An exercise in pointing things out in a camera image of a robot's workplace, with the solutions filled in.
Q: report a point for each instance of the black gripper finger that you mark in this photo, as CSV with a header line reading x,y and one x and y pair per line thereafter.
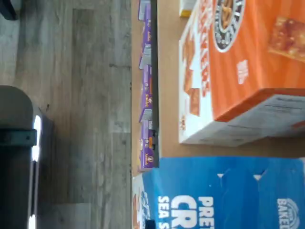
x,y
150,224

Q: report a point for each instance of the blue pretzel crackers box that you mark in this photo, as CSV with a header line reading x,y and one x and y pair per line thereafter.
x,y
226,186

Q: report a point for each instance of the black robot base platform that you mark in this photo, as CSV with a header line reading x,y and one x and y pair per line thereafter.
x,y
14,179

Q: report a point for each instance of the purple Annie's snack box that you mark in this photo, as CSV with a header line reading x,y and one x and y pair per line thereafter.
x,y
146,148
144,9
147,90
147,33

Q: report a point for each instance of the orange pretzel crackers box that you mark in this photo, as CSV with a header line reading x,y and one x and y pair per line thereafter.
x,y
250,71

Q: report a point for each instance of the Simple Mills almond bars box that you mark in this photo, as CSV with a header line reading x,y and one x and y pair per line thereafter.
x,y
188,6

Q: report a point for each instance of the dark grey stand foot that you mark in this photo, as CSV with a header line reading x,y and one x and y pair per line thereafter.
x,y
7,9

